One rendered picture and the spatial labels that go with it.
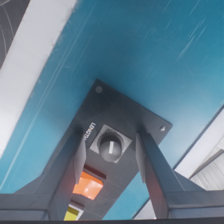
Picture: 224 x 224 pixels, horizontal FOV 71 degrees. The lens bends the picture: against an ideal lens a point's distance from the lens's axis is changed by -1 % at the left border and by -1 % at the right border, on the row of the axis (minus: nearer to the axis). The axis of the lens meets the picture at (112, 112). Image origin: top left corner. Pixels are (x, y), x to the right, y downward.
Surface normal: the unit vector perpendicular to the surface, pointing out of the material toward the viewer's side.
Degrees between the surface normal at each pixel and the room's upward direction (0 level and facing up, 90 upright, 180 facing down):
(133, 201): 90
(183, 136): 90
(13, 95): 90
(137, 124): 90
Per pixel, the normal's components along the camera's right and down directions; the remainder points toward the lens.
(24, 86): 0.00, 0.25
